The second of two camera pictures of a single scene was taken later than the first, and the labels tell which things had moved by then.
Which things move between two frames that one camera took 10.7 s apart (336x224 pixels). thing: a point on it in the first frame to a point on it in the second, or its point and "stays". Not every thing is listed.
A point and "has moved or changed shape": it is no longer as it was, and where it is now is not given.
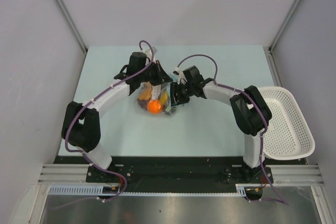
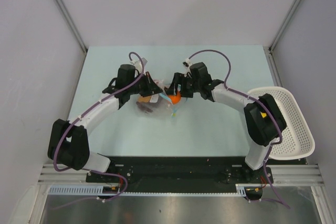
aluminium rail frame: (282, 173) stays
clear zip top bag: (155, 100) has moved or changed shape
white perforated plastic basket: (287, 136) stays
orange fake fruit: (154, 106) has moved or changed shape
